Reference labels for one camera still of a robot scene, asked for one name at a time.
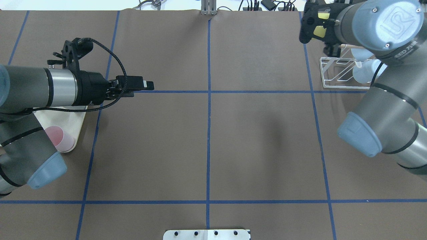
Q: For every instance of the aluminium frame post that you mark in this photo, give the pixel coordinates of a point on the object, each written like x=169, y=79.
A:
x=209, y=7

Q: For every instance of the wooden rack handle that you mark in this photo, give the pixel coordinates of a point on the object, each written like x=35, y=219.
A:
x=348, y=46

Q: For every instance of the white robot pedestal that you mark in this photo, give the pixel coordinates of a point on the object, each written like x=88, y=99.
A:
x=207, y=234

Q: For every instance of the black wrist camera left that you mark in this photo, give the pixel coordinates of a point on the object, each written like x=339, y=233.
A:
x=71, y=53

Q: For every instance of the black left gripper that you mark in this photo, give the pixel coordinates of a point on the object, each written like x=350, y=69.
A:
x=92, y=88

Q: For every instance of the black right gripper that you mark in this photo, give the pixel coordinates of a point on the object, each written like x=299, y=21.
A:
x=330, y=50

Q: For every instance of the pink plastic cup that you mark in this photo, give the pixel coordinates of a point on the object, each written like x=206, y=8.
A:
x=62, y=140

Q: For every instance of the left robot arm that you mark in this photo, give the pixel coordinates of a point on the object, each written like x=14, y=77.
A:
x=30, y=157

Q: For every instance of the cream plastic tray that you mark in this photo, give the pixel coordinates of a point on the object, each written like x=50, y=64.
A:
x=71, y=122

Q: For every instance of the yellow plastic cup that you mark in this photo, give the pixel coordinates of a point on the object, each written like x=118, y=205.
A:
x=320, y=29

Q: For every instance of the light blue cup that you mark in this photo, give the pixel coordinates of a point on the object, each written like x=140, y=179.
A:
x=363, y=71
x=361, y=54

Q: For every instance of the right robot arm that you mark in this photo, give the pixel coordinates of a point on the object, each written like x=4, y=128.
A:
x=395, y=32

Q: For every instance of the black usb hub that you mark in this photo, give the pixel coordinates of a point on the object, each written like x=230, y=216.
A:
x=268, y=4

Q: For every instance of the white wire cup rack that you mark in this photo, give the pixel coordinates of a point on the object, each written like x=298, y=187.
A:
x=337, y=73

